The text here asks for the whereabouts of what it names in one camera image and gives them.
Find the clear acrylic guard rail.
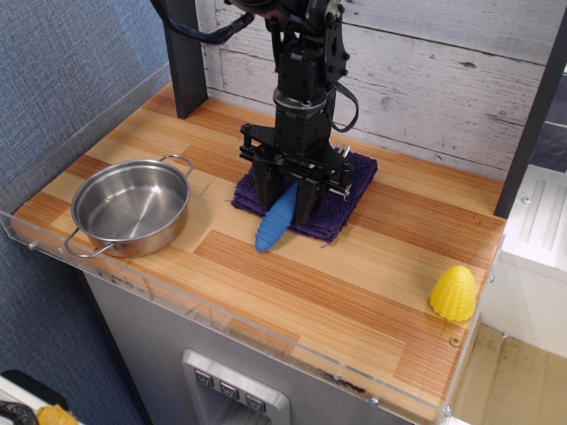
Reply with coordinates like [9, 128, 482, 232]
[1, 213, 454, 424]

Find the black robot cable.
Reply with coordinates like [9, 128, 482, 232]
[327, 81, 360, 134]

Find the dark left upright post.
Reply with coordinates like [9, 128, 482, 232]
[162, 0, 208, 119]

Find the dark right upright post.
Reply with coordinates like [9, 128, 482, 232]
[493, 1, 566, 219]

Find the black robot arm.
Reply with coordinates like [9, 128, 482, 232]
[233, 1, 353, 223]

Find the silver dispenser button panel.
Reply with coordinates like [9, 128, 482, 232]
[182, 349, 291, 424]

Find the yellow plastic corn piece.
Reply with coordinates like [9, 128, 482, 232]
[429, 266, 477, 322]

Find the blue handled metal fork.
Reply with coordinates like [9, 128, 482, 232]
[255, 166, 351, 252]

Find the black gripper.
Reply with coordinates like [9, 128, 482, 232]
[240, 99, 354, 224]

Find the white ribbed appliance top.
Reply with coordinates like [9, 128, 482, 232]
[503, 165, 566, 271]

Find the black braided cable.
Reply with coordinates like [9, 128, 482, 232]
[0, 400, 41, 425]

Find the stainless steel pot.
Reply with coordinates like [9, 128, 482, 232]
[64, 154, 194, 259]

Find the dark upright post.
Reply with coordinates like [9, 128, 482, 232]
[493, 1, 566, 219]
[162, 0, 208, 119]

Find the yellow object bottom left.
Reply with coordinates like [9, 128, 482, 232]
[36, 405, 80, 425]

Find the purple folded cloth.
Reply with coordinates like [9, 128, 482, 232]
[231, 152, 377, 243]

